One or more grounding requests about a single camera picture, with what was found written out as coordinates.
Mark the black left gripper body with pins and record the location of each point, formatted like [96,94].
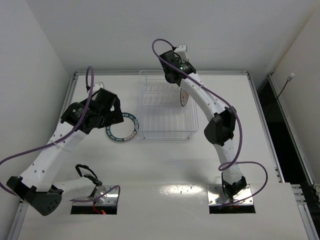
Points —
[116,113]

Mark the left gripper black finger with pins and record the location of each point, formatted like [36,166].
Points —
[116,106]
[112,118]

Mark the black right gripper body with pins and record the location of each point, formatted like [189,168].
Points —
[165,57]

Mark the orange sunburst red text plate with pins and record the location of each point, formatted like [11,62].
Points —
[184,97]

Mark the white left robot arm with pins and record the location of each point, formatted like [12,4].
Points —
[36,184]

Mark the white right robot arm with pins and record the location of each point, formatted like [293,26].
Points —
[221,116]

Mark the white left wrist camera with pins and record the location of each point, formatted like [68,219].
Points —
[98,85]

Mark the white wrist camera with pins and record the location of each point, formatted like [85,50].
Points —
[98,85]
[181,51]

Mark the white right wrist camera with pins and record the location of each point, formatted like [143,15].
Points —
[181,51]

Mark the white wire dish rack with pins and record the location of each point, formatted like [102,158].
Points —
[160,115]

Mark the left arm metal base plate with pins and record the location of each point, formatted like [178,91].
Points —
[105,195]

